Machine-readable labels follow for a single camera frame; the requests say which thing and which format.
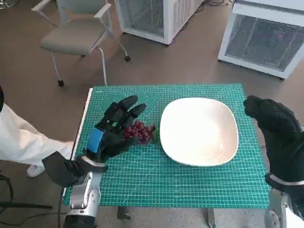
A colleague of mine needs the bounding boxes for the green cutting mat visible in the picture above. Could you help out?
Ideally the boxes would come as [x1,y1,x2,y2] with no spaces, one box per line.
[62,83,270,209]

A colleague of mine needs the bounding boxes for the grey chair with white frame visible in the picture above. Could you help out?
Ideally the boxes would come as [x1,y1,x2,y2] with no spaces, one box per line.
[31,0,132,87]

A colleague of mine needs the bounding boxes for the chrome chair base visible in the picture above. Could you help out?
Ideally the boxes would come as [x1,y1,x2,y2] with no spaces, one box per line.
[0,0,15,10]

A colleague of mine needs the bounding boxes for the white square plate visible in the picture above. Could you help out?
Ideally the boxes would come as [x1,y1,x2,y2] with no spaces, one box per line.
[159,97,239,167]

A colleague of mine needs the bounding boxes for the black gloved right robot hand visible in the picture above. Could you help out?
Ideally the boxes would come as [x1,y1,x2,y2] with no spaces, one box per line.
[243,95,304,184]

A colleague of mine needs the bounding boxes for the red toy grape bunch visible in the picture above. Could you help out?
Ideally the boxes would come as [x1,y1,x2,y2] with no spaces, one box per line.
[123,120,159,145]

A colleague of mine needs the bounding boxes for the person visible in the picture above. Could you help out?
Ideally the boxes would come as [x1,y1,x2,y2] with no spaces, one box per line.
[0,85,75,178]

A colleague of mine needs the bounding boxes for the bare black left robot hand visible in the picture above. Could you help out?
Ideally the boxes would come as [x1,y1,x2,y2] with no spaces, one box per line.
[83,95,148,164]

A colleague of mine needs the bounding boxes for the black cables behind cabinets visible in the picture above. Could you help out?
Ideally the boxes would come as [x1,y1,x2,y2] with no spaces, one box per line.
[203,0,236,13]

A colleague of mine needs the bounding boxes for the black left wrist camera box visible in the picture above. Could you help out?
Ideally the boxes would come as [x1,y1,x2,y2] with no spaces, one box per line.
[42,152,83,188]

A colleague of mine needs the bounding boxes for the black floor cable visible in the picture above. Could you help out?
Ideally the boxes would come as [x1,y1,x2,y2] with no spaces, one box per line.
[0,173,15,204]

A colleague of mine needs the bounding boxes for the black floor bar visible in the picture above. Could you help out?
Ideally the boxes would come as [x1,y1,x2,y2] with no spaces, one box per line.
[0,201,53,210]

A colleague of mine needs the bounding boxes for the white mesh cabinet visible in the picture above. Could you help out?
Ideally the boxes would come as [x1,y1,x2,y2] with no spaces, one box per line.
[218,0,304,80]
[114,0,205,45]

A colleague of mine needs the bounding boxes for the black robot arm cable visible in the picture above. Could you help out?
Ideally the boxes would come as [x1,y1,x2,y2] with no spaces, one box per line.
[57,187,67,228]

